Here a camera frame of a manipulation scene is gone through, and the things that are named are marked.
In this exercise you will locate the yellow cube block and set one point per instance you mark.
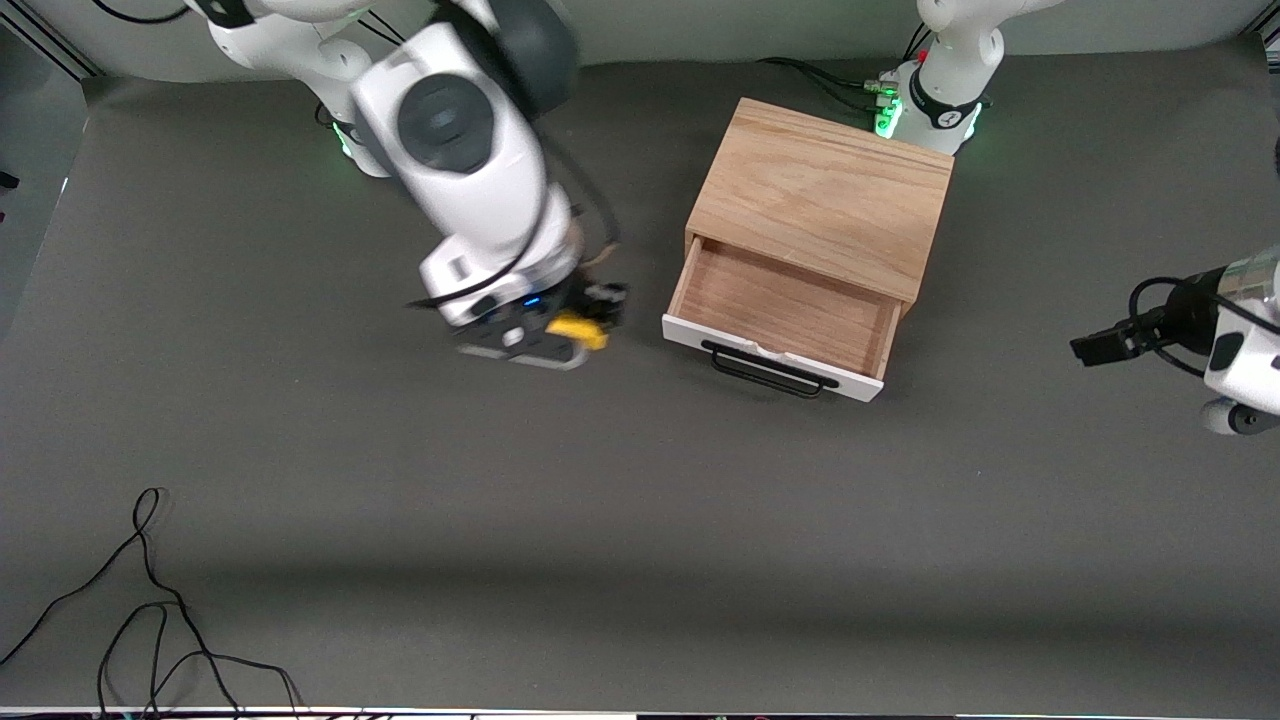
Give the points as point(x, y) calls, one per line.
point(580, 330)

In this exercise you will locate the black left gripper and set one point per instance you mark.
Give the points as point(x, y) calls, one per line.
point(1183, 317)

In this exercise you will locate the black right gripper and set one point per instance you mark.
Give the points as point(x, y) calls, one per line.
point(583, 296)

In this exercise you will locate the white-fronted wooden drawer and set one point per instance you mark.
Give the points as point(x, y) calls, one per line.
point(785, 305)

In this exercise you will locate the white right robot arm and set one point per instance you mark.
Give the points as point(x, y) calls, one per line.
point(470, 170)

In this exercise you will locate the wooden drawer cabinet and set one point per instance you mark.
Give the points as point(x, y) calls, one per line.
point(820, 190)

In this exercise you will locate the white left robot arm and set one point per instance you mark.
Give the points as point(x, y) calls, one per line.
point(1245, 350)

